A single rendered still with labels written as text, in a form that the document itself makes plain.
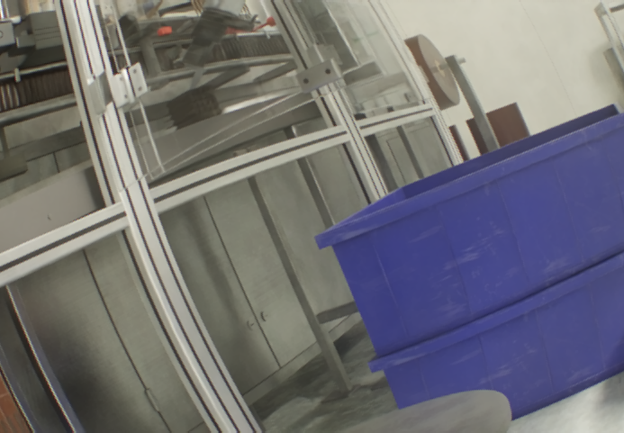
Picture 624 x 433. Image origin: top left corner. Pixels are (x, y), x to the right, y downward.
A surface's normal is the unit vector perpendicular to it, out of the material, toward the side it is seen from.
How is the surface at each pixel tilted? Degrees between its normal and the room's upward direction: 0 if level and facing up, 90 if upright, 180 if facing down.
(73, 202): 90
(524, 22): 90
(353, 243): 90
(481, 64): 90
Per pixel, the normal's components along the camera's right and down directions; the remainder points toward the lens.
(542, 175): -0.40, 0.22
